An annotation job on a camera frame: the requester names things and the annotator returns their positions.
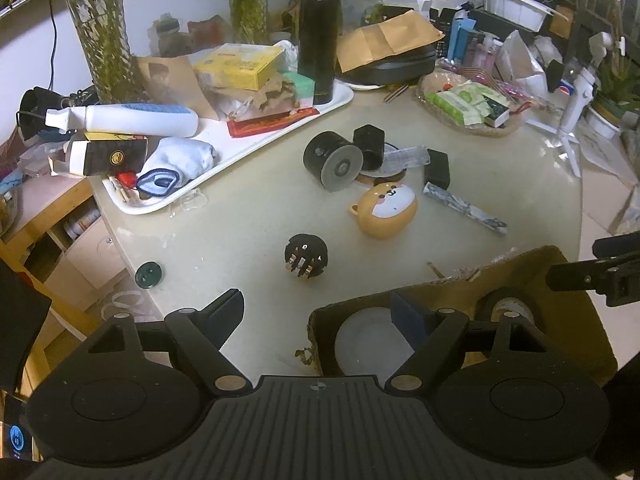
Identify grey marbled stick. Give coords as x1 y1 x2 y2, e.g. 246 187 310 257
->
423 182 508 235

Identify black round plug adapter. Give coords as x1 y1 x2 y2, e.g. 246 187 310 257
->
284 233 329 278

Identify orange shiba dog case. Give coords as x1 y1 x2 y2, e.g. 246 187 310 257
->
349 182 418 240

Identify black rectangular box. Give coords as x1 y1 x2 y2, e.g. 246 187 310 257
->
423 148 450 190

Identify black tape roll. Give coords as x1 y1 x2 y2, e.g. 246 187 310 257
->
474 287 546 332

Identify brown cardboard box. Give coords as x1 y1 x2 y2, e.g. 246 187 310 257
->
307 246 617 386

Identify dark green round cap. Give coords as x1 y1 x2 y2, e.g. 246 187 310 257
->
134 261 163 289

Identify white plastic tray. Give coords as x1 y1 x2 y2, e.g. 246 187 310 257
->
92 80 354 216

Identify round wooden coaster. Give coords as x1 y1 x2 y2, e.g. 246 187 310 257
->
356 169 407 188

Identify light blue rolled socks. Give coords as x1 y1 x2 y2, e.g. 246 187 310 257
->
136 138 218 197

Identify clear plastic wrapper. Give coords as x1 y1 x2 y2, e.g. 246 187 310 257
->
381 146 431 174

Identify black cylinder with grey cap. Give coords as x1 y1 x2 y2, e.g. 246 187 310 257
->
303 131 363 192

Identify black hexagonal box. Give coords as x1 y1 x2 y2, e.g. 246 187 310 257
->
352 125 385 171

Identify black yellow small box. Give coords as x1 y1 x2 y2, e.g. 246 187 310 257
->
66 132 148 177

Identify red flat packet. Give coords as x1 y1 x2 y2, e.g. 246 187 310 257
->
227 107 320 139

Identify white blue tube bottle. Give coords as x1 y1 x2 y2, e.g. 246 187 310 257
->
44 103 200 138

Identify woven basket tray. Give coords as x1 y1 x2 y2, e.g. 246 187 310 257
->
414 70 530 138

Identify black oval case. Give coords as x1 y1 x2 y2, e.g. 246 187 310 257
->
335 46 437 86

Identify yellow cardboard box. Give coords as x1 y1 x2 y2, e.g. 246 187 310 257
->
193 44 285 91

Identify brown paper envelope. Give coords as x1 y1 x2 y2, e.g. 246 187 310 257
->
337 10 444 73

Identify glass vase with stems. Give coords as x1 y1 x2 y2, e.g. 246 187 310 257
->
65 0 143 104

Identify black thermos bottle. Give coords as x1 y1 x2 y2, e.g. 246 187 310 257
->
297 0 341 105

